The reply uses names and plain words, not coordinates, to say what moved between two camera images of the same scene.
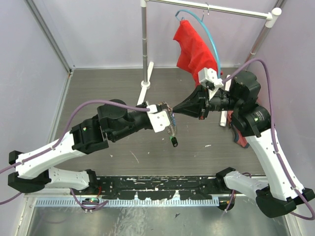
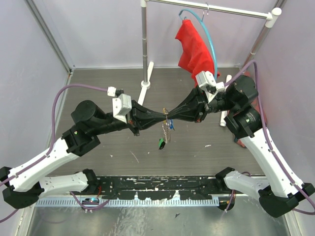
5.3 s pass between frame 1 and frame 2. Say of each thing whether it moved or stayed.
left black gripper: moved
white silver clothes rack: stayed
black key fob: moved
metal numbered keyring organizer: moved
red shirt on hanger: stayed
